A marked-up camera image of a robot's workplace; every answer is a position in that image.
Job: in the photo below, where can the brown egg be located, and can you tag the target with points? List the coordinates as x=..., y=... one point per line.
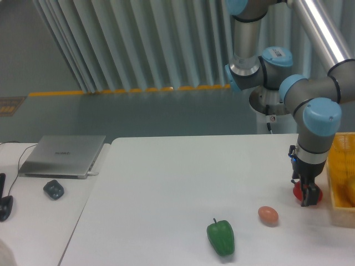
x=268, y=215

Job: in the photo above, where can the silver closed laptop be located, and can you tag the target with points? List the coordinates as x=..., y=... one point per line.
x=65, y=156

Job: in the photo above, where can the white usb plug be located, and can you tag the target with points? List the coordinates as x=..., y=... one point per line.
x=92, y=173

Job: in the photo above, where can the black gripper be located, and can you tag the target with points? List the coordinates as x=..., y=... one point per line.
x=306, y=174

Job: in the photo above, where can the yellow fruit in basket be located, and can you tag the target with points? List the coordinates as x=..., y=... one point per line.
x=349, y=188

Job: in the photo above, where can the yellow woven basket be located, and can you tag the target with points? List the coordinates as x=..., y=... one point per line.
x=340, y=167

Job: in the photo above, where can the red bell pepper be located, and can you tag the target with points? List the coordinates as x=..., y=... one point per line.
x=298, y=193

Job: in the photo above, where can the black device on stand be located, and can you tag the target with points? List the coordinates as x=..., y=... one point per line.
x=6, y=201

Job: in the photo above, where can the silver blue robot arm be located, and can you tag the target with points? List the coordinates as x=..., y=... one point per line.
x=314, y=104

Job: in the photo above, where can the green bell pepper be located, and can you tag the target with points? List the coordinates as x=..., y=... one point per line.
x=221, y=237

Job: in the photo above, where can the white folding partition screen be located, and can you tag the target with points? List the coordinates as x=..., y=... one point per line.
x=144, y=45

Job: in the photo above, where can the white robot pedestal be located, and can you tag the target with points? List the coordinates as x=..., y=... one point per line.
x=272, y=117

